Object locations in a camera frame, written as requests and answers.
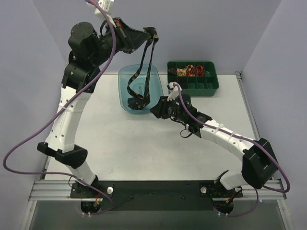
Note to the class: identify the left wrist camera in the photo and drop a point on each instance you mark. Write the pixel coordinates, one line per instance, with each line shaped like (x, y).
(106, 5)

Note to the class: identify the dark rolled tie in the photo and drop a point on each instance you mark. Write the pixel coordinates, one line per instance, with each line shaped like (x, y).
(172, 71)

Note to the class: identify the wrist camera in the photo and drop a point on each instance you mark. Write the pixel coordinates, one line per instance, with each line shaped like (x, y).
(174, 90)
(106, 5)

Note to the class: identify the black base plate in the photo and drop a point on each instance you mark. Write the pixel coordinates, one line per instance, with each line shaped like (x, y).
(155, 196)

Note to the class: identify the teal plastic tub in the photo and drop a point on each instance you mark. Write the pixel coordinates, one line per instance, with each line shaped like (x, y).
(138, 85)

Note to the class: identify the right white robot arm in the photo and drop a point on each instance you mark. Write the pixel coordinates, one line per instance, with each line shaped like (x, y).
(256, 156)

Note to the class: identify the beige patterned rolled tie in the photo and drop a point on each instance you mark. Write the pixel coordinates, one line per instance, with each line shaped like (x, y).
(181, 72)

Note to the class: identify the red black patterned rolled tie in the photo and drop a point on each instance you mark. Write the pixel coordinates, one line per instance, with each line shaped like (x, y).
(190, 70)

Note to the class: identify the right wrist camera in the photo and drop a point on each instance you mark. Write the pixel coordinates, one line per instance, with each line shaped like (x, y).
(174, 90)

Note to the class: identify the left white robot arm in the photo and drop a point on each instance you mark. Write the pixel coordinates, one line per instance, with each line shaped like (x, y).
(89, 50)

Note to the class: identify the orange black rolled tie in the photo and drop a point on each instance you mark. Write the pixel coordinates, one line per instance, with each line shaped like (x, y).
(200, 71)

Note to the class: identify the aluminium rail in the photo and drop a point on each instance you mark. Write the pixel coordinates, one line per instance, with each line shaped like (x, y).
(61, 191)

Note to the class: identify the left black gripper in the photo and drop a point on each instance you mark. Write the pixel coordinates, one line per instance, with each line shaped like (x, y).
(125, 36)

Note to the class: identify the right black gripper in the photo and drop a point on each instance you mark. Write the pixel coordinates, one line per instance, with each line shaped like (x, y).
(165, 108)

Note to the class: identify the green compartment organizer box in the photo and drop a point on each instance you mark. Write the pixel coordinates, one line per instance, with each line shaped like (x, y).
(205, 86)

